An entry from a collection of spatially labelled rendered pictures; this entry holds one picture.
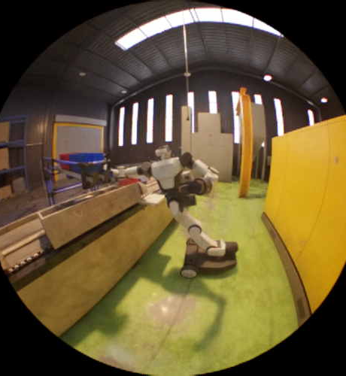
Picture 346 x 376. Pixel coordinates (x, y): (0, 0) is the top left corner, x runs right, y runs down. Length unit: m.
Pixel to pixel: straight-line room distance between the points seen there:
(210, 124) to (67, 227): 7.97
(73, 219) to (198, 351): 1.37
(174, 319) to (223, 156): 6.39
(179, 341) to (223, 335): 0.37
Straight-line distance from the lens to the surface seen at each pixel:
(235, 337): 1.38
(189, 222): 1.25
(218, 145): 6.60
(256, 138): 8.35
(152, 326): 1.30
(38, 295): 1.06
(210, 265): 1.46
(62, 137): 11.81
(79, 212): 0.89
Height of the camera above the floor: 1.27
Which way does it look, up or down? 15 degrees down
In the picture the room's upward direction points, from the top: 1 degrees clockwise
